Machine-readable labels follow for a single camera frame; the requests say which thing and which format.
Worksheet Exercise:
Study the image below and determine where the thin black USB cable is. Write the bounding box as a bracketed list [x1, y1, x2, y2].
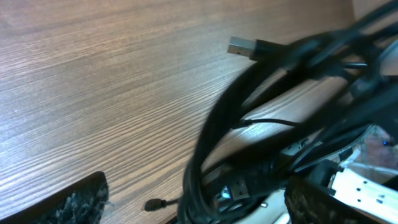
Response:
[144, 118, 312, 212]
[177, 0, 398, 224]

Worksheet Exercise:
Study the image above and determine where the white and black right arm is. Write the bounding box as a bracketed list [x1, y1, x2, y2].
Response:
[183, 74, 397, 223]

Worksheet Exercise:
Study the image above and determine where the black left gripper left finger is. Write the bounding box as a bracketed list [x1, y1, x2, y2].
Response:
[1, 171, 109, 224]

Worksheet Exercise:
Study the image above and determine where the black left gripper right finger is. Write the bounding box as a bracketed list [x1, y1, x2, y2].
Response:
[284, 175, 384, 224]

